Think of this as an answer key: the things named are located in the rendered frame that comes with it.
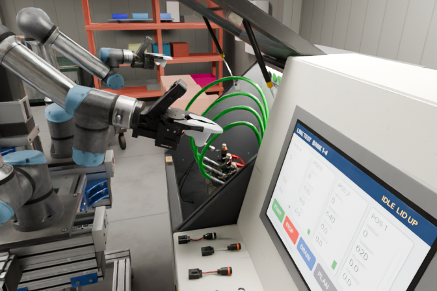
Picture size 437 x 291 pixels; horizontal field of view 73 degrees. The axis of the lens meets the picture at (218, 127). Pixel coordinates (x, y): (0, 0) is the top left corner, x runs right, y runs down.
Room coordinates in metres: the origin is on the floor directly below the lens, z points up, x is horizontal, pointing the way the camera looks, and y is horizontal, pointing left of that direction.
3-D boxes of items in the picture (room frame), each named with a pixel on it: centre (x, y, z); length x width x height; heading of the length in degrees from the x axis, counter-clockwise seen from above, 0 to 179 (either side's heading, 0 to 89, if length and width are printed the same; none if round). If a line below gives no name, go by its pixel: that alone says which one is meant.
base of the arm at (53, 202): (0.79, 0.59, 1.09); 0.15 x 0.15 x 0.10
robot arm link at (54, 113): (1.28, 0.73, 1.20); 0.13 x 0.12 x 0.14; 26
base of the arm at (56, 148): (1.27, 0.72, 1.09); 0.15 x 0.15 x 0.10
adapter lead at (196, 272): (0.61, 0.02, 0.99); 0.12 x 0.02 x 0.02; 96
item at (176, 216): (1.13, 0.21, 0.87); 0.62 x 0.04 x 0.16; 12
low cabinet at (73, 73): (6.04, 3.66, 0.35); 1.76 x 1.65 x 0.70; 105
